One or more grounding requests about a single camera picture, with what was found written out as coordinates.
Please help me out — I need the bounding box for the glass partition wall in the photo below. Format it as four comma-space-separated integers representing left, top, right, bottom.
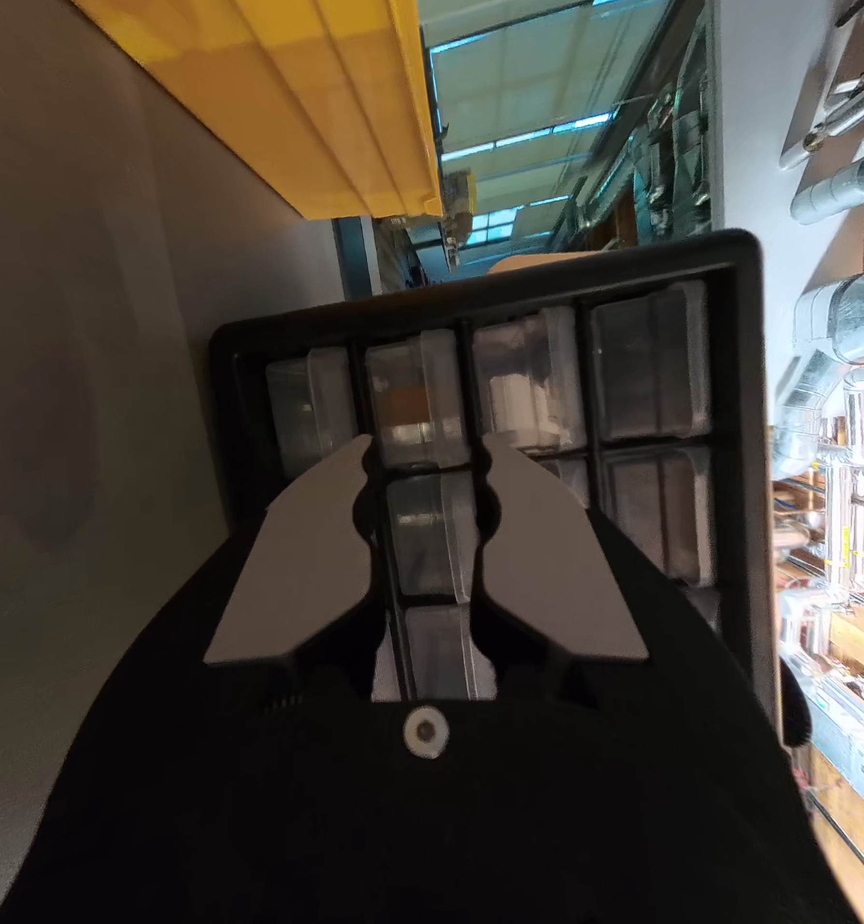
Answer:
418, 0, 714, 275

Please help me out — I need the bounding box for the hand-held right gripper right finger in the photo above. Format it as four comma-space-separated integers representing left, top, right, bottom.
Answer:
471, 436, 649, 665

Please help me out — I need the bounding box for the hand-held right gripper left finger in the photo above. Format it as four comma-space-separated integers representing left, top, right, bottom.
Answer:
202, 434, 378, 668

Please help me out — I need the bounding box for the yellow plastic bin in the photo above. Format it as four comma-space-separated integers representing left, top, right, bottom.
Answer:
72, 0, 445, 222

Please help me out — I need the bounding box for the silver pipe bundle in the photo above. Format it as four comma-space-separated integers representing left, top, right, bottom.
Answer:
772, 275, 864, 636

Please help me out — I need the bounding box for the black drawer cabinet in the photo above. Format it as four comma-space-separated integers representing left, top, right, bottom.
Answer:
209, 229, 779, 730

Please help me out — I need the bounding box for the metal air duct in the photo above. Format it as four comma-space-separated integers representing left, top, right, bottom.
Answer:
793, 636, 864, 831
779, 0, 864, 225

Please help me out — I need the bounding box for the black round ribbed disc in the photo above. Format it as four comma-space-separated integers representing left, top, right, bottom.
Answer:
779, 665, 813, 749

